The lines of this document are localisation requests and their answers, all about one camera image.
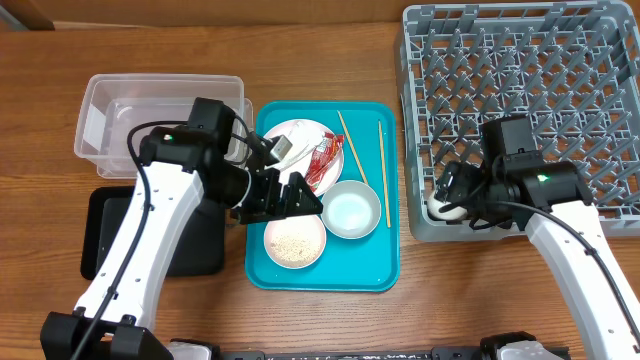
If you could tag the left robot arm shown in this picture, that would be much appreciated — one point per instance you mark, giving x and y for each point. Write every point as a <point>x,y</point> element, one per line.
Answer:
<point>179,163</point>

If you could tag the wooden chopstick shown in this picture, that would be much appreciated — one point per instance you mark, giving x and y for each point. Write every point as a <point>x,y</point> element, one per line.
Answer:
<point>384,175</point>
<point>352,147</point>

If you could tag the clear plastic bin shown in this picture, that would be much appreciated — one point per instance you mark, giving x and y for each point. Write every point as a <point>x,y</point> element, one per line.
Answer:
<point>115,103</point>

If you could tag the left wooden chopstick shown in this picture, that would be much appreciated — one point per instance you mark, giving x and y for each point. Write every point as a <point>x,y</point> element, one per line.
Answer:
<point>352,147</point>

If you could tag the white napkin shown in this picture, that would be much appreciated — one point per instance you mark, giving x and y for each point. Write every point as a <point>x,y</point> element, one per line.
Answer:
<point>304,137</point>

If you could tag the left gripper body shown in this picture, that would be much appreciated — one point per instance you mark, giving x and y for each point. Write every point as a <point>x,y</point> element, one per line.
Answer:
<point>262,198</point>

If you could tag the teal serving tray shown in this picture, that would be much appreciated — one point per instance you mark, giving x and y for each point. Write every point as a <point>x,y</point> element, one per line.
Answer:
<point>370,264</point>

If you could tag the right wooden chopstick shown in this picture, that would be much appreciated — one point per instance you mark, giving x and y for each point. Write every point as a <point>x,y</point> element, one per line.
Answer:
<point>384,175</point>

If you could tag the red sauce packet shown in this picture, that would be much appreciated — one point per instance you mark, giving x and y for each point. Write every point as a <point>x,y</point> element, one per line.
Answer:
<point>323,156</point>

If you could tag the large white plate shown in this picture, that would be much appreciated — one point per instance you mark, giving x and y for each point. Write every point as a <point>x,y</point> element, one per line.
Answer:
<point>331,176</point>

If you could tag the small white cup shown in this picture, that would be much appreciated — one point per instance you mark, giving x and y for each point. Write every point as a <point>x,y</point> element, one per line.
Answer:
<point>435,210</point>

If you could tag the black tray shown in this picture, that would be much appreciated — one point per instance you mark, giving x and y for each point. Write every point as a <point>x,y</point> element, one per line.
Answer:
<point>200,250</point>

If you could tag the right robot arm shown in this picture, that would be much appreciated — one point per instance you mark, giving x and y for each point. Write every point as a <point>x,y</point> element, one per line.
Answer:
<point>552,204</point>

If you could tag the grey dish rack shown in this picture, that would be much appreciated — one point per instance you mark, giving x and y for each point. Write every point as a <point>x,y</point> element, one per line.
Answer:
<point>571,67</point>

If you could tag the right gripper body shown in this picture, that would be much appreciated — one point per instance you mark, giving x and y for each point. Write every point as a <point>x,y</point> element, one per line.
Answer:
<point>468,189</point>

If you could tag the grey bowl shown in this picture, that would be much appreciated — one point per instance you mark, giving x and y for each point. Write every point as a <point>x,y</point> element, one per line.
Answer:
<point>351,209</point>

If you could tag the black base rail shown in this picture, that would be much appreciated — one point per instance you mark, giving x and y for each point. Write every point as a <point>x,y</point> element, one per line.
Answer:
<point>523,346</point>

